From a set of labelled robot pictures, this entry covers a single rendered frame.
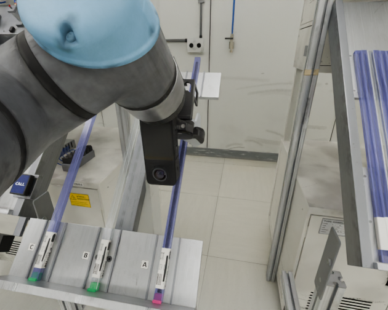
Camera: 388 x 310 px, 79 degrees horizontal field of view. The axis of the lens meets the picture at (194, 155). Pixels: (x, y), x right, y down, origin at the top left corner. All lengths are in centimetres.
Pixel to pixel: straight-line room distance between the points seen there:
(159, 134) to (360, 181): 44
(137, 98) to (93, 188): 80
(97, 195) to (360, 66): 94
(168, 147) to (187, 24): 212
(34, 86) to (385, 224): 59
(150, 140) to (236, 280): 114
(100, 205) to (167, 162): 73
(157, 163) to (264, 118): 214
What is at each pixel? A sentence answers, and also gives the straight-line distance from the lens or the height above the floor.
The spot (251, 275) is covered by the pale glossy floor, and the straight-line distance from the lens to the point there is 141.
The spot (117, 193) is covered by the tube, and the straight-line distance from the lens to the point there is 47.
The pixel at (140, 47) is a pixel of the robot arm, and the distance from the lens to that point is 17.
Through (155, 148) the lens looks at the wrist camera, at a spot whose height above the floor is 96.
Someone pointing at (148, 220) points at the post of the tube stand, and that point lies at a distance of 61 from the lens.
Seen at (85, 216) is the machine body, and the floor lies 45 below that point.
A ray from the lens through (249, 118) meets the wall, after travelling 241.
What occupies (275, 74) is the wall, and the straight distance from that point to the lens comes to 236.
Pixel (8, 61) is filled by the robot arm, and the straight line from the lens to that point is 20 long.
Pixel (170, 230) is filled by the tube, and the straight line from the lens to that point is 43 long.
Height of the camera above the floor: 109
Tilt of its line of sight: 25 degrees down
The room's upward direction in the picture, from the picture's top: straight up
